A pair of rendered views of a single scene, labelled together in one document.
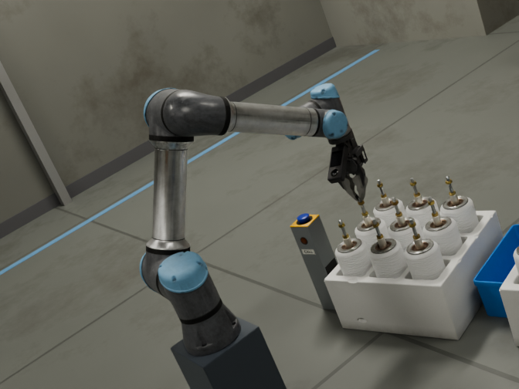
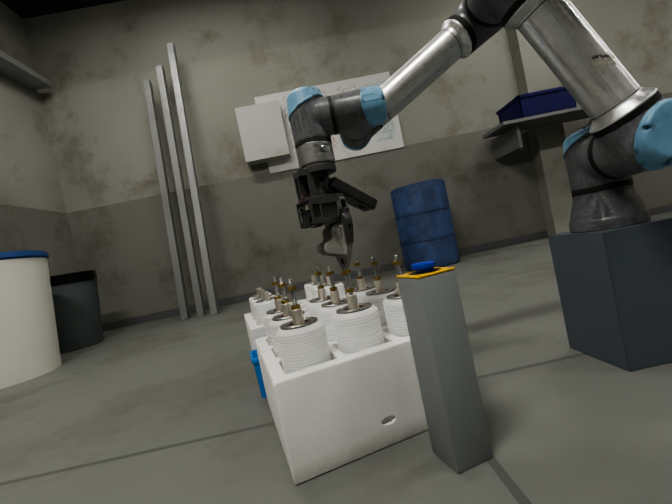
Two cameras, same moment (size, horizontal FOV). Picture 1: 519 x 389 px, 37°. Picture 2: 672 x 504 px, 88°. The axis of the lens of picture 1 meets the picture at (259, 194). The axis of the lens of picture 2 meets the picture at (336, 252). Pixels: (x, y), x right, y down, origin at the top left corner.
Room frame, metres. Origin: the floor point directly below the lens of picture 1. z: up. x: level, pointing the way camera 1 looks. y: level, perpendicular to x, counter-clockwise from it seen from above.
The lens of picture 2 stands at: (2.78, 0.03, 0.39)
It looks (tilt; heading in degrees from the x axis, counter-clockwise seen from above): 1 degrees down; 206
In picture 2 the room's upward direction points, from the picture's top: 12 degrees counter-clockwise
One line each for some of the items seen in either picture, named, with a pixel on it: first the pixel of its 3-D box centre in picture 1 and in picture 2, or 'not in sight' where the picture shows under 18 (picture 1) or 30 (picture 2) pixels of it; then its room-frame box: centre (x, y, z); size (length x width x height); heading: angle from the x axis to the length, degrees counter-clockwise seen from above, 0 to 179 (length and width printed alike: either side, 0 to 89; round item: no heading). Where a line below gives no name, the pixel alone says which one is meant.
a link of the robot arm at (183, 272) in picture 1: (187, 283); (597, 156); (1.78, 0.25, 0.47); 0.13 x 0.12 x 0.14; 24
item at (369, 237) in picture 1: (378, 249); (362, 351); (2.13, -0.27, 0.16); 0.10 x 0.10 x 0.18
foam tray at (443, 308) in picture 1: (418, 270); (350, 368); (2.05, -0.35, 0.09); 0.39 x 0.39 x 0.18; 44
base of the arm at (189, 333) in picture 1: (206, 321); (604, 205); (1.77, 0.25, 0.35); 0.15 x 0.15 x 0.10
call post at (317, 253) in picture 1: (321, 263); (443, 364); (2.21, -0.10, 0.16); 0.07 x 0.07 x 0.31; 44
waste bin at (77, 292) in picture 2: not in sight; (69, 311); (1.20, -3.24, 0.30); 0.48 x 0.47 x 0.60; 118
